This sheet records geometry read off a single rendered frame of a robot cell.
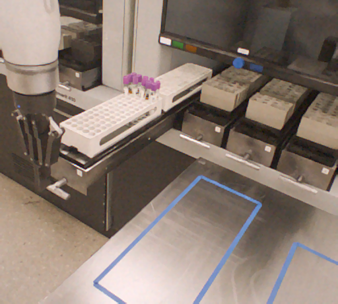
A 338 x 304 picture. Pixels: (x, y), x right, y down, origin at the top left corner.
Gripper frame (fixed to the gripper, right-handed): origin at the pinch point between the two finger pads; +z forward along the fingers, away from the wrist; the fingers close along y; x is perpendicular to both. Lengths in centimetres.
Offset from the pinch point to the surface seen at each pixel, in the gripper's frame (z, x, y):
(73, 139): -4.3, -9.5, 0.3
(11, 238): 80, -26, 58
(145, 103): -6.4, -32.8, -3.2
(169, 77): -6, -54, 2
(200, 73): -6, -65, -3
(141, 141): 1.5, -27.0, -6.8
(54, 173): 5.1, -6.1, 3.4
